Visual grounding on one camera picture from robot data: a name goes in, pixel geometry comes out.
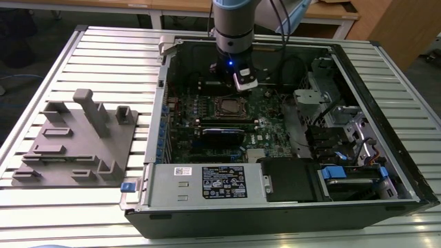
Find CPU with silver top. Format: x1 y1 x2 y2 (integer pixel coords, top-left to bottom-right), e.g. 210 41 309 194
221 99 242 113

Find metal socket cover frame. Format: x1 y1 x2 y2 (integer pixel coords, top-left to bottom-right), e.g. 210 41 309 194
214 97 249 118

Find black RAM slot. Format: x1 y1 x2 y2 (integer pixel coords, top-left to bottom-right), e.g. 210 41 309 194
201 122 258 128

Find black graphics card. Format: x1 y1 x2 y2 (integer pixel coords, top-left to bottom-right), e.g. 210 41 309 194
201 127 246 148

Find metal drive cage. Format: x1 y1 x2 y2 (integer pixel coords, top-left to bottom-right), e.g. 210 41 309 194
292 58 350 127

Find green motherboard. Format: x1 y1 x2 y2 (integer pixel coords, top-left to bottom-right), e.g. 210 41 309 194
164 82 302 165

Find silver finned chipset heatsink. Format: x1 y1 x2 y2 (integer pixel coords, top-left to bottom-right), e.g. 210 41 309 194
246 148 269 159

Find grey plastic parts rack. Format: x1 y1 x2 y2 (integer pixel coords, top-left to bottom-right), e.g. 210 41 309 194
10 88 140 187

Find silver power supply unit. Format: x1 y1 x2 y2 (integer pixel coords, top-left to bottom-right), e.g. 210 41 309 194
142 162 273 209

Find hard disk in blue carrier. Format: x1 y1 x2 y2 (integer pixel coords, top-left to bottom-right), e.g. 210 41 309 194
317 165 390 202

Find wooden cabinet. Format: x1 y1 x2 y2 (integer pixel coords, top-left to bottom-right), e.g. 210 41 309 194
343 0 441 72

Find black open PC case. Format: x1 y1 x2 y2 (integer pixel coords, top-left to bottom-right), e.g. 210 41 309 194
118 35 441 240

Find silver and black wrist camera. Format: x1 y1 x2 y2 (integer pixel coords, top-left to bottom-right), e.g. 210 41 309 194
233 66 258 91

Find thick black looped cable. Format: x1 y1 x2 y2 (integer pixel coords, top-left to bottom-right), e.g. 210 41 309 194
278 55 310 87

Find grey case handle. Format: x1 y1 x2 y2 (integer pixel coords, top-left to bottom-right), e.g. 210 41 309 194
157 35 178 56

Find black curved drive cable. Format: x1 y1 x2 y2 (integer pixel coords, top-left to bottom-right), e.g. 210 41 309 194
312 99 339 130

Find wooden desk white frame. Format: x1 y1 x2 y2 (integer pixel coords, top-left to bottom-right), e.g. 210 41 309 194
160 0 361 39
0 0 165 29

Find black plastic bracket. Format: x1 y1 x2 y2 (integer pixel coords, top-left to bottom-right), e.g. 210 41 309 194
305 126 349 160

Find black cable with plug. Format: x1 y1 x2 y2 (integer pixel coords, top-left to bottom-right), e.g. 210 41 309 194
354 136 378 166

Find coloured power wires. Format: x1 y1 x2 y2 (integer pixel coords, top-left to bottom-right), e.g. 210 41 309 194
366 152 383 166

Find blue floor cable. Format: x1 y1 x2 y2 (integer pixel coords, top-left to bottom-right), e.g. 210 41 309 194
0 74 45 81

